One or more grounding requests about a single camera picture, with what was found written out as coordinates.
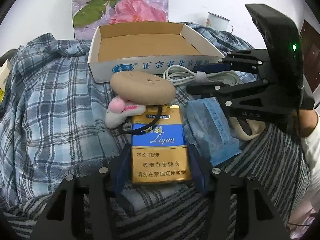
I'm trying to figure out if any blue plaid shirt cloth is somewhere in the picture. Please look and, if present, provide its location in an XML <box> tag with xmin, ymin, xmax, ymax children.
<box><xmin>0</xmin><ymin>22</ymin><xmax>256</xmax><ymax>221</ymax></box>

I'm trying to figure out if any tan round plush cushion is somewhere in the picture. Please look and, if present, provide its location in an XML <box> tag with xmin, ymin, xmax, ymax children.
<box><xmin>110</xmin><ymin>71</ymin><xmax>176</xmax><ymax>105</ymax></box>

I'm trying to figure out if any white enamel mug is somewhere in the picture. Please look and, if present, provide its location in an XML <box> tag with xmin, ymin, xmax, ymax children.
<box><xmin>206</xmin><ymin>12</ymin><xmax>234</xmax><ymax>33</ymax></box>

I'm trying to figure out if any white charging cable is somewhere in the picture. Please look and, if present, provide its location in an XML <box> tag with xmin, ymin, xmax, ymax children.
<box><xmin>162</xmin><ymin>65</ymin><xmax>240</xmax><ymax>87</ymax></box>

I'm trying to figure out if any pile of small boxes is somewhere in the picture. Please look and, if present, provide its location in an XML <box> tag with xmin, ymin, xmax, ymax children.
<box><xmin>0</xmin><ymin>60</ymin><xmax>12</xmax><ymax>102</ymax></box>

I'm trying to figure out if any gold blue cigarette pack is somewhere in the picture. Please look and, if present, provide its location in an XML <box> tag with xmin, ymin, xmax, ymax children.
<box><xmin>131</xmin><ymin>105</ymin><xmax>191</xmax><ymax>184</ymax></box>

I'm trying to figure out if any open cardboard box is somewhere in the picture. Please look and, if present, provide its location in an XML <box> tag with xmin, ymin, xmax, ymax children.
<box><xmin>87</xmin><ymin>22</ymin><xmax>223</xmax><ymax>83</ymax></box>

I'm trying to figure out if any beige phone case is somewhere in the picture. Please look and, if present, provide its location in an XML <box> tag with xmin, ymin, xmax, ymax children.
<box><xmin>228</xmin><ymin>116</ymin><xmax>266</xmax><ymax>141</ymax></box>

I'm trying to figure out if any white pink plush toy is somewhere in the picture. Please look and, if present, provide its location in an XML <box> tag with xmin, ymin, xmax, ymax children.
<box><xmin>105</xmin><ymin>96</ymin><xmax>146</xmax><ymax>129</ymax></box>

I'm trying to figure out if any floral rose picture board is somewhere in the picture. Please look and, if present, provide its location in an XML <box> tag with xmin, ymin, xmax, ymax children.
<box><xmin>72</xmin><ymin>0</ymin><xmax>169</xmax><ymax>40</ymax></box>

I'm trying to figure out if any blue tissue packet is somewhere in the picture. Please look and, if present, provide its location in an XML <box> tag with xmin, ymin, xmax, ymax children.
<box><xmin>185</xmin><ymin>98</ymin><xmax>242</xmax><ymax>166</ymax></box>

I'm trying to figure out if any white sleeve forearm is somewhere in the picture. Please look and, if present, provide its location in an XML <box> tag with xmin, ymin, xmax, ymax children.
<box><xmin>302</xmin><ymin>115</ymin><xmax>319</xmax><ymax>184</ymax></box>

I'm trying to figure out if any dark wooden door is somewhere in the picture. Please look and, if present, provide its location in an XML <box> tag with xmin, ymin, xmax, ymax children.
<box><xmin>300</xmin><ymin>21</ymin><xmax>320</xmax><ymax>92</ymax></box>

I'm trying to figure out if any person right hand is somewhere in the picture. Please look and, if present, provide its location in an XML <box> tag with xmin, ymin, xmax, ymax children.
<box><xmin>292</xmin><ymin>109</ymin><xmax>318</xmax><ymax>138</ymax></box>

